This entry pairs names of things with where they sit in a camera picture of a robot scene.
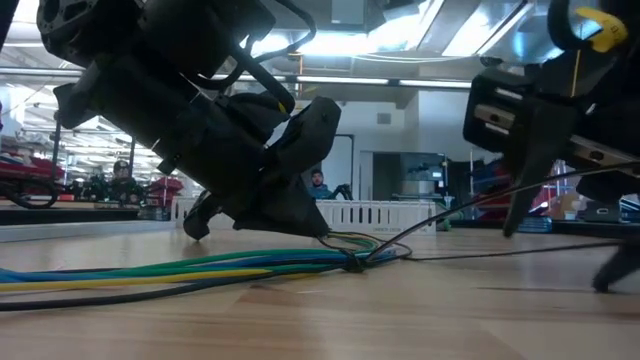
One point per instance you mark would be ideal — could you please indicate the grey equipment case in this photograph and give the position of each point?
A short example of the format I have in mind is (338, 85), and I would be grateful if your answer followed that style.
(602, 212)

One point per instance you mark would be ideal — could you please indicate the grey machine with display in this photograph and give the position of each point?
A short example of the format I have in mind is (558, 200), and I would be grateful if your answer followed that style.
(422, 172)

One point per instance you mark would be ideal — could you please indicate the person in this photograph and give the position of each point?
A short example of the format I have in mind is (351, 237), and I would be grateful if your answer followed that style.
(122, 187)
(317, 190)

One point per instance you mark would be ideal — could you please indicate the square wall vent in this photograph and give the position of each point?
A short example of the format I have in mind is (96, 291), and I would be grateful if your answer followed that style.
(384, 118)

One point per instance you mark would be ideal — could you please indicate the long ceiling light bar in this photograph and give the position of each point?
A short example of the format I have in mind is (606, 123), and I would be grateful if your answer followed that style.
(340, 80)

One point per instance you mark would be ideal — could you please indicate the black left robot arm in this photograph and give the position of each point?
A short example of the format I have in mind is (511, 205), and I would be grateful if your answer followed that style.
(100, 25)

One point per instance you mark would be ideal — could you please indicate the metal shelf rack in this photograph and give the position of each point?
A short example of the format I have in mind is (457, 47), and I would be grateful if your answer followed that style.
(495, 207)

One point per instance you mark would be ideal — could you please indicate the black camera gantry frame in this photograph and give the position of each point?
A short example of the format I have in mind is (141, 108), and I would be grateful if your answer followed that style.
(352, 165)
(56, 150)

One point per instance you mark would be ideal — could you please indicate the cardboard box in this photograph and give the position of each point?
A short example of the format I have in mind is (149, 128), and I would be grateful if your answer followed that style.
(565, 207)

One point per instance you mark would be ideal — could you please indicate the black dome camera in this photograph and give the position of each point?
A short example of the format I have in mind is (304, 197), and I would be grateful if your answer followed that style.
(491, 61)

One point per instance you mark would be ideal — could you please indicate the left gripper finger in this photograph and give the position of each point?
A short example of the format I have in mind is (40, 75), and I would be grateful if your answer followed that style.
(300, 200)
(265, 215)

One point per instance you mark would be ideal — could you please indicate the red storage bin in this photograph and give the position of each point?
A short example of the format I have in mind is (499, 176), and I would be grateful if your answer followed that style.
(167, 186)
(492, 207)
(30, 170)

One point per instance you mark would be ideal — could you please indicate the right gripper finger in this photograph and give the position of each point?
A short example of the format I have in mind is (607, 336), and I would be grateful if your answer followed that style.
(620, 265)
(542, 145)

